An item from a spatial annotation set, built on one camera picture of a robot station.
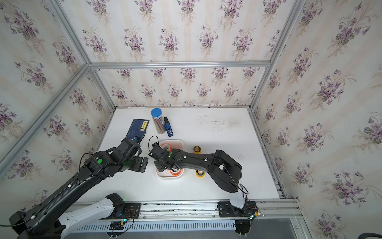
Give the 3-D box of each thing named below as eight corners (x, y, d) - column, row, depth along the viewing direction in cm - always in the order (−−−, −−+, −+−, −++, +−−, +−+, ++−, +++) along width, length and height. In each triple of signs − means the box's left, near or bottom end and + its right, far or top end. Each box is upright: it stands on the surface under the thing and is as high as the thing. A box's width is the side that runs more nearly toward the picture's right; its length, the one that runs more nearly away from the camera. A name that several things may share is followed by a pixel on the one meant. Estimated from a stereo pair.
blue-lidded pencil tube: (156, 134, 105) (150, 115, 90) (157, 126, 110) (152, 107, 94) (164, 134, 105) (160, 115, 90) (165, 126, 110) (162, 107, 95)
